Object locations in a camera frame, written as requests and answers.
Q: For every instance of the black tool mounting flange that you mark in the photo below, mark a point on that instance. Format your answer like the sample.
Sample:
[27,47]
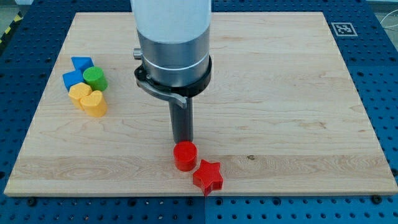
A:
[177,95]

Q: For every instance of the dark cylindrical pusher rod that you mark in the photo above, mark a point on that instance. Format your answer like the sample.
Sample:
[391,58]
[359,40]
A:
[182,121]

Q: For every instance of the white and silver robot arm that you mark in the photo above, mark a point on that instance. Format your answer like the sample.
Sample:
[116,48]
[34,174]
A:
[174,38]

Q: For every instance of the red star block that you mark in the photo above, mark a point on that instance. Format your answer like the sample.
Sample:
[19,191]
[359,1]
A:
[208,177]

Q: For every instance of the red cylinder block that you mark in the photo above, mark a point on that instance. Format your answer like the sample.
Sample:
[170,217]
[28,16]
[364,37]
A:
[185,156]

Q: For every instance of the yellow heart block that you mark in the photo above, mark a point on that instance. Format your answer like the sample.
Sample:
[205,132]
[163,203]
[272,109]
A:
[94,104]

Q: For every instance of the green cylinder block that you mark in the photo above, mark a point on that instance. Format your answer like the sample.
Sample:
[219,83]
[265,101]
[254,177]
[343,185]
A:
[95,78]

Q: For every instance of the wooden board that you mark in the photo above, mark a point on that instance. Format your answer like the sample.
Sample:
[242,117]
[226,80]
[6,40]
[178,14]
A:
[281,114]

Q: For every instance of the yellow hexagon block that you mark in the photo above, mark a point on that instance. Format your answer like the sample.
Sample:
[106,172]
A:
[77,92]

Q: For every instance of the blue block rear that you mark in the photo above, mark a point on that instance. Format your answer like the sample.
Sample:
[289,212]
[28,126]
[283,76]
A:
[82,63]

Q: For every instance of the blue block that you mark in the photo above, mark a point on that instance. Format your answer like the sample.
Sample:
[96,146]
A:
[72,78]
[82,63]

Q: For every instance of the blue block front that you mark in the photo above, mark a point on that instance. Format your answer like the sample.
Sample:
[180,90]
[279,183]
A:
[72,78]

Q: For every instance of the white fiducial marker tag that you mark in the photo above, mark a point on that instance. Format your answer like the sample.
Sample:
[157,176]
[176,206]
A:
[344,29]

